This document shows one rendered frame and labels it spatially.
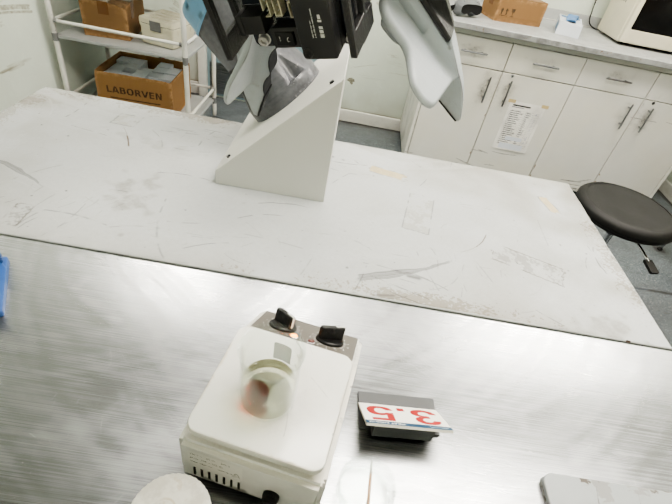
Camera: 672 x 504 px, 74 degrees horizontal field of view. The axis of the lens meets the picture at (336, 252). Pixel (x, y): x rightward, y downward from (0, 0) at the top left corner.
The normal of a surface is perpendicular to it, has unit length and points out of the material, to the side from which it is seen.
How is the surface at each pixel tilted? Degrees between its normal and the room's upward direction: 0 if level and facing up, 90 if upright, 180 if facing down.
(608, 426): 0
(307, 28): 109
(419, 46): 45
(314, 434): 0
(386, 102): 90
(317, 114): 90
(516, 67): 90
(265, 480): 90
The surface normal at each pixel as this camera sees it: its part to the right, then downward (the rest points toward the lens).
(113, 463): 0.16, -0.76
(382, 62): -0.08, 0.63
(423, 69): 0.69, -0.22
